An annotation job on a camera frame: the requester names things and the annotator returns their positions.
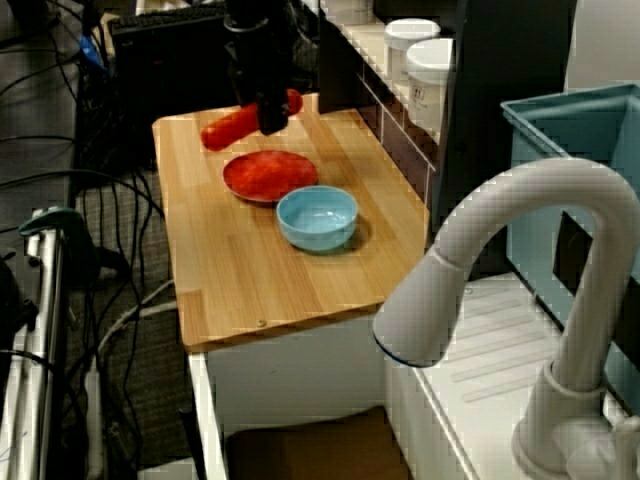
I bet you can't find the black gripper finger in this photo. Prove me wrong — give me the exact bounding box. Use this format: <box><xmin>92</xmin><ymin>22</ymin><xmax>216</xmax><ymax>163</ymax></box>
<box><xmin>230</xmin><ymin>69</ymin><xmax>258</xmax><ymax>107</ymax></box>
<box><xmin>256</xmin><ymin>91</ymin><xmax>290</xmax><ymax>136</ymax></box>

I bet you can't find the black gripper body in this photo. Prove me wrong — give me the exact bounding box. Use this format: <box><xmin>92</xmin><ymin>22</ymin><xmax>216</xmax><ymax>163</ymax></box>
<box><xmin>225</xmin><ymin>22</ymin><xmax>297</xmax><ymax>96</ymax></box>

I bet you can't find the red toy sausage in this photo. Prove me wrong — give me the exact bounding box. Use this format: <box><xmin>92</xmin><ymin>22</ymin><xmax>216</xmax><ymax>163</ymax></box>
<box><xmin>200</xmin><ymin>88</ymin><xmax>305</xmax><ymax>151</ymax></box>

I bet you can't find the light blue bowl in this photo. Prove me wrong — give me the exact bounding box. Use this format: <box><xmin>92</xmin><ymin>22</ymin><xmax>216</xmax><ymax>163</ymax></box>
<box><xmin>276</xmin><ymin>185</ymin><xmax>359</xmax><ymax>253</ymax></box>

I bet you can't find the red round plate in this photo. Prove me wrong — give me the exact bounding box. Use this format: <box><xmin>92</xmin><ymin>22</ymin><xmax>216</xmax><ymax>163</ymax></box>
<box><xmin>222</xmin><ymin>149</ymin><xmax>319</xmax><ymax>207</ymax></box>

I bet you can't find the black electronics box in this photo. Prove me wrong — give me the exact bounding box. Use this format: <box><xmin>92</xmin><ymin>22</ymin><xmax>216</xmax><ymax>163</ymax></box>
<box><xmin>108</xmin><ymin>12</ymin><xmax>236</xmax><ymax>166</ymax></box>

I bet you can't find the white labelled lidded jar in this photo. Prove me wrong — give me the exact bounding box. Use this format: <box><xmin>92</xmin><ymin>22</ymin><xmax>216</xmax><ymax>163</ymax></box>
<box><xmin>384</xmin><ymin>18</ymin><xmax>442</xmax><ymax>84</ymax></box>
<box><xmin>405</xmin><ymin>38</ymin><xmax>457</xmax><ymax>130</ymax></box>

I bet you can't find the black tiled shelf unit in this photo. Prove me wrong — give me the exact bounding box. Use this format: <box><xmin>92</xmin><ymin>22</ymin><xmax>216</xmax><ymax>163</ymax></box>
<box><xmin>317</xmin><ymin>0</ymin><xmax>576</xmax><ymax>281</ymax></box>

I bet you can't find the white toy sink unit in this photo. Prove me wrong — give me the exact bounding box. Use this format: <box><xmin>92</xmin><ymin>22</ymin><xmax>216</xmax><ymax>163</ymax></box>
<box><xmin>187</xmin><ymin>272</ymin><xmax>640</xmax><ymax>480</ymax></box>

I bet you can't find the blue plastic bin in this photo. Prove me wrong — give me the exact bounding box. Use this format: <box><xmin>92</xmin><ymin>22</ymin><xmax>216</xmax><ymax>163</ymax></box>
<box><xmin>501</xmin><ymin>83</ymin><xmax>640</xmax><ymax>401</ymax></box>

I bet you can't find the grey toy faucet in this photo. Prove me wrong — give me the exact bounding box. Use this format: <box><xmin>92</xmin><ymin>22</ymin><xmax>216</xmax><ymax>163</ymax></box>
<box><xmin>372</xmin><ymin>158</ymin><xmax>640</xmax><ymax>480</ymax></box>

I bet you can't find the brown cardboard sheet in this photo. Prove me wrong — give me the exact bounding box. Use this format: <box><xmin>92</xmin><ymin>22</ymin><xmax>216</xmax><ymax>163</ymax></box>
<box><xmin>224</xmin><ymin>405</ymin><xmax>414</xmax><ymax>480</ymax></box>

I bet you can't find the white cable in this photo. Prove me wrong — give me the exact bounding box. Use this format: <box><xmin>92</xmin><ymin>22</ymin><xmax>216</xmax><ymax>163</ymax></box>
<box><xmin>97</xmin><ymin>279</ymin><xmax>179</xmax><ymax>354</ymax></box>

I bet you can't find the aluminium frame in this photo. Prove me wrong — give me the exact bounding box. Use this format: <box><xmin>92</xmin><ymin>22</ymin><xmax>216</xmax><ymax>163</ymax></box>
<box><xmin>0</xmin><ymin>214</ymin><xmax>69</xmax><ymax>480</ymax></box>

